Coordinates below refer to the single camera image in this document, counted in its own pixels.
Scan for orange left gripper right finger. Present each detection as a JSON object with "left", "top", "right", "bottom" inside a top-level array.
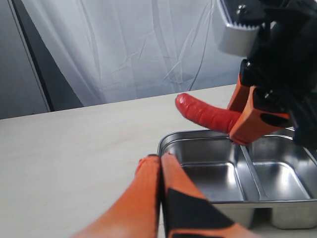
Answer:
[{"left": 161, "top": 153, "right": 253, "bottom": 238}]

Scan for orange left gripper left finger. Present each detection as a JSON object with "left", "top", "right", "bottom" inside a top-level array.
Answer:
[{"left": 74, "top": 155, "right": 160, "bottom": 238}]

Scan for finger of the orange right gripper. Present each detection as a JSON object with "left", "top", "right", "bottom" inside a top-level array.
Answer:
[
  {"left": 229, "top": 86, "right": 290, "bottom": 145},
  {"left": 227, "top": 74, "right": 250, "bottom": 113}
]

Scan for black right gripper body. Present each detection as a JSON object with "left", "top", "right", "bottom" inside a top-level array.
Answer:
[{"left": 245, "top": 0, "right": 317, "bottom": 149}]

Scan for red sausage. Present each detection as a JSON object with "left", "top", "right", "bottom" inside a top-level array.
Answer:
[{"left": 175, "top": 93, "right": 241, "bottom": 134}]

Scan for steel lunch box tray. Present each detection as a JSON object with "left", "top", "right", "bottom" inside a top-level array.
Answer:
[{"left": 158, "top": 128, "right": 317, "bottom": 229}]

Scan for white backdrop curtain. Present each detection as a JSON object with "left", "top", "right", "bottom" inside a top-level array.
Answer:
[{"left": 23, "top": 0, "right": 241, "bottom": 106}]

